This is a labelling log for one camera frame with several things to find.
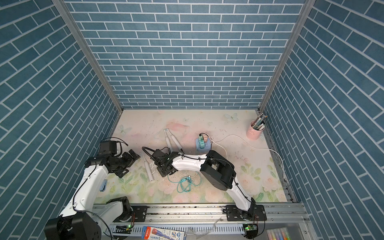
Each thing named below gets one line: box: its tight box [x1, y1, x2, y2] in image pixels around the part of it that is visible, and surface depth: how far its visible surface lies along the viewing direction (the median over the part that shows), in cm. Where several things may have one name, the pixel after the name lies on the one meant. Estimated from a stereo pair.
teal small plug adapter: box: [199, 140, 205, 149], surface depth 95 cm
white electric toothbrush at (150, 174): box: [141, 152, 154, 182], surface depth 88 cm
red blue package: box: [141, 226, 186, 240], surface depth 69 cm
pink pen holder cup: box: [246, 120, 265, 140], surface depth 101 cm
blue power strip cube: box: [196, 138, 211, 153], surface depth 98 cm
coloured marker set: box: [266, 227, 292, 240], surface depth 69 cm
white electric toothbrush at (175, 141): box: [166, 128, 183, 151], surface depth 101 cm
